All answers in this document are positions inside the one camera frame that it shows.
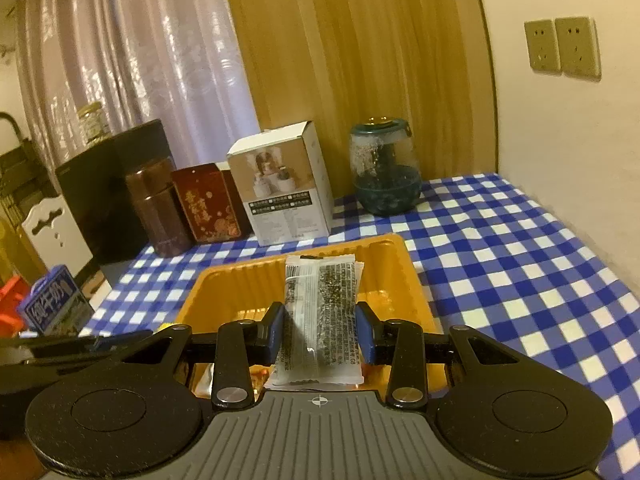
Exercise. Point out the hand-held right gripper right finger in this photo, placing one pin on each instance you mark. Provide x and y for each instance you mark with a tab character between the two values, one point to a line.
365	335

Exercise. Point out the white product box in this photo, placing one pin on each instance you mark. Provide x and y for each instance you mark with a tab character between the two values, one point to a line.
280	195

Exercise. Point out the small clear glass jar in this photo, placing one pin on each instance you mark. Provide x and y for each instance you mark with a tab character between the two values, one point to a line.
93	122

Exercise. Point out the blue milk carton box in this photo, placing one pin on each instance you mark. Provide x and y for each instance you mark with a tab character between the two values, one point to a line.
50	305

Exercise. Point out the orange plastic tray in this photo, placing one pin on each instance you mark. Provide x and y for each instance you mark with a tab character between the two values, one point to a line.
390	280

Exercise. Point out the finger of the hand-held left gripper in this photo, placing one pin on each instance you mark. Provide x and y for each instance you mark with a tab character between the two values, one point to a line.
40	372
125	340

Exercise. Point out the black appliance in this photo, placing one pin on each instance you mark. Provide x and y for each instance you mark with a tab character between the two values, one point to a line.
95	200

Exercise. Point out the beige wall socket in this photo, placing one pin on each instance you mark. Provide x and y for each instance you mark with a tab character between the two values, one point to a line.
542	45
577	47

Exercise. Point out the sheer pink curtain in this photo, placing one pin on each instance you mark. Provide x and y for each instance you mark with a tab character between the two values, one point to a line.
150	60

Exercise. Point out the teal glass jar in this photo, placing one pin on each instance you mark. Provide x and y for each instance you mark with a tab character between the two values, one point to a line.
385	175

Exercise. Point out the brown cylindrical canister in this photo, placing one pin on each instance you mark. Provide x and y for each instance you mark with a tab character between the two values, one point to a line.
155	210

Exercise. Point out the dark red printed box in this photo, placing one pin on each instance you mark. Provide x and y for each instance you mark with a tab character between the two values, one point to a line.
205	205

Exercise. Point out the dark shelf rack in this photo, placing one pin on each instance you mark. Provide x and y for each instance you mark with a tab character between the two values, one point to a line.
20	170

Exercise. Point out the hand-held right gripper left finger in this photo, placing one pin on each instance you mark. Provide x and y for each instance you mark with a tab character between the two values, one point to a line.
275	332

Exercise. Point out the clear packet with dark bar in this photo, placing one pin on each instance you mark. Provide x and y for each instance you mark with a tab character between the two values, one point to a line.
320	310

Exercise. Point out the blue checkered tablecloth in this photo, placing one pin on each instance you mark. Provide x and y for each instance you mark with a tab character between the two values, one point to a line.
500	285

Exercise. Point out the wooden wall panel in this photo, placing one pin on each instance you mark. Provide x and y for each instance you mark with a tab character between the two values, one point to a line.
350	60

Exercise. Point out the white wooden chair back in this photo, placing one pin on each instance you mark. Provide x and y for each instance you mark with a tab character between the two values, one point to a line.
50	230

